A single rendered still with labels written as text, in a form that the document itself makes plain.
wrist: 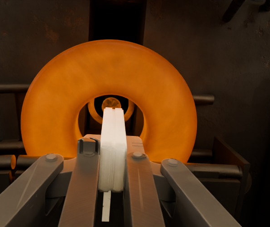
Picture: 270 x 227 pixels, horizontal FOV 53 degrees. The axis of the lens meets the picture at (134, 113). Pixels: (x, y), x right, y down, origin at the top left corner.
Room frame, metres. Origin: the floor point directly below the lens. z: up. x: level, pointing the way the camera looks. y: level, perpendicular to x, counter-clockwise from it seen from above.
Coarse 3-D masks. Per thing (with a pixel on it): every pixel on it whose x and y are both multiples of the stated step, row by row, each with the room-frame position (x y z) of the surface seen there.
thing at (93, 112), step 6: (90, 102) 0.34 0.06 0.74; (132, 102) 0.34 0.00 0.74; (90, 108) 0.34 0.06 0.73; (132, 108) 0.34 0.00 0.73; (90, 114) 0.34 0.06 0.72; (96, 114) 0.34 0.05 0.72; (126, 114) 0.34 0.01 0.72; (90, 120) 0.34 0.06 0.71; (96, 120) 0.34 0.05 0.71; (102, 120) 0.34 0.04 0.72; (126, 120) 0.34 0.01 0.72; (90, 126) 0.34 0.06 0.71; (96, 126) 0.34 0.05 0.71; (126, 126) 0.34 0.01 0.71
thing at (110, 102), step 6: (102, 96) 0.33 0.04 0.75; (108, 96) 0.32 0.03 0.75; (114, 96) 0.32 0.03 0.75; (120, 96) 0.33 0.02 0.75; (96, 102) 0.33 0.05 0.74; (102, 102) 0.32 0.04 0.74; (108, 102) 0.32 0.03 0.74; (114, 102) 0.32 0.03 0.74; (120, 102) 0.32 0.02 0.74; (126, 102) 0.34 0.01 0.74; (96, 108) 0.33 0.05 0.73; (102, 108) 0.32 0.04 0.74; (114, 108) 0.32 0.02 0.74; (126, 108) 0.34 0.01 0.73; (102, 114) 0.33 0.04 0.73
